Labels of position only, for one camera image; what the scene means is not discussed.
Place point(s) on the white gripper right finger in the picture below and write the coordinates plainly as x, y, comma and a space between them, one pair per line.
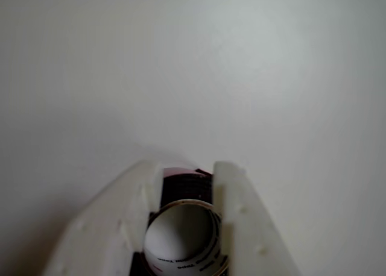
256, 233

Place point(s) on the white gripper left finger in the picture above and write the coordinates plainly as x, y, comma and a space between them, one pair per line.
105, 221

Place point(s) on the red tape roll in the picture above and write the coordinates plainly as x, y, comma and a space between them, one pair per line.
184, 185

